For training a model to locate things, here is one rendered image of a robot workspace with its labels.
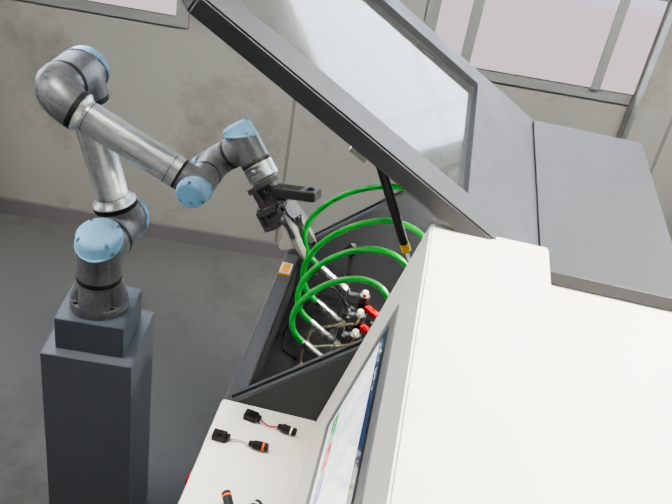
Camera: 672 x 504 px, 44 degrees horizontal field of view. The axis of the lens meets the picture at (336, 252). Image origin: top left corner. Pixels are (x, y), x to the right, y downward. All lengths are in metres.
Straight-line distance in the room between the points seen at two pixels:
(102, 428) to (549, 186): 1.37
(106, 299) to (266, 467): 0.68
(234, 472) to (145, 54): 2.33
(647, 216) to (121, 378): 1.36
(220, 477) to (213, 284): 2.18
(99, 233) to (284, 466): 0.77
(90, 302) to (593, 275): 1.25
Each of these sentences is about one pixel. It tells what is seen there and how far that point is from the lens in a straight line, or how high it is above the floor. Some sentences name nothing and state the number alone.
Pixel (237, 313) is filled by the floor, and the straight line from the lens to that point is 3.73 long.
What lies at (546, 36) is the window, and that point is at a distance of 3.60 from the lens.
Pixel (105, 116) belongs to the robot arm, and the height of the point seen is 1.45.
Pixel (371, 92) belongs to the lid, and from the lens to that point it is 1.67.
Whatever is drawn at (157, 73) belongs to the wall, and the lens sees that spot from 3.78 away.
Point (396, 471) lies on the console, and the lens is 1.08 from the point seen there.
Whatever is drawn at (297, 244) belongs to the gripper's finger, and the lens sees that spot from 2.01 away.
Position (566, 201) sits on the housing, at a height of 1.50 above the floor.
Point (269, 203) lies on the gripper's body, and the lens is 2.05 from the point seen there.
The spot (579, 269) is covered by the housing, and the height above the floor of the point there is 1.50.
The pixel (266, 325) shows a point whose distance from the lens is 2.19.
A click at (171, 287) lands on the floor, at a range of 3.85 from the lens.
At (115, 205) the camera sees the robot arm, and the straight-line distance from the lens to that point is 2.24.
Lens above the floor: 2.34
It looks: 34 degrees down
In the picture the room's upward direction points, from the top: 10 degrees clockwise
